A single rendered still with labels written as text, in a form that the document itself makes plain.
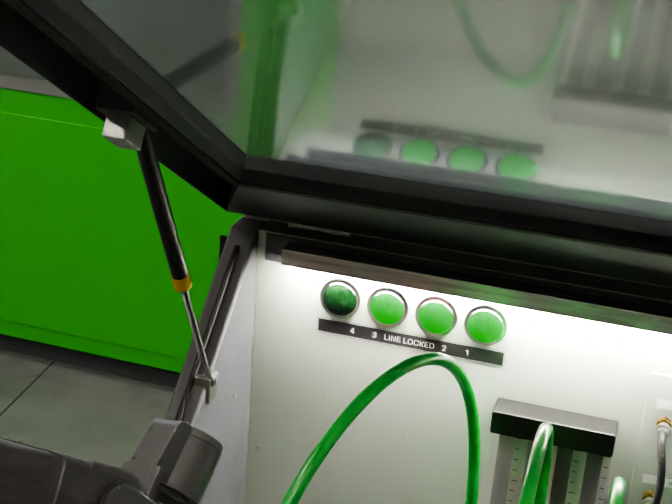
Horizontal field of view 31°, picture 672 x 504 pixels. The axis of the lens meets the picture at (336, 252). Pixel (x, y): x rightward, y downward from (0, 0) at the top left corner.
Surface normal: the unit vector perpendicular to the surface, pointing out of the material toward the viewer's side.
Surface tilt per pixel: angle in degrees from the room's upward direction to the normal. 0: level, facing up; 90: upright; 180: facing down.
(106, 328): 90
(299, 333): 90
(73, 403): 0
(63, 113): 90
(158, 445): 41
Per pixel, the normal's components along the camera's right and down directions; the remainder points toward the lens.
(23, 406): 0.07, -0.93
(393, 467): -0.29, 0.33
